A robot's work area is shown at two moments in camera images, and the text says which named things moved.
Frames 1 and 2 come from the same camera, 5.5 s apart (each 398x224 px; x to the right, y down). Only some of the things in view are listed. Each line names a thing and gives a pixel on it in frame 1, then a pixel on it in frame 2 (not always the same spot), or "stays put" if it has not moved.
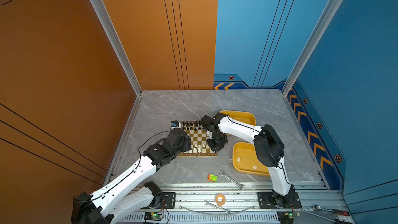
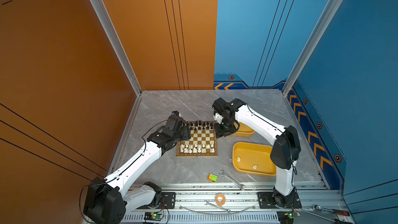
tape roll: (224, 199) stays put
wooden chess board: (200, 147) stays put
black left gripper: (187, 143) to (186, 131)
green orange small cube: (212, 177) stays put
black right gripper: (216, 148) to (220, 133)
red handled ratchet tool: (318, 208) stays put
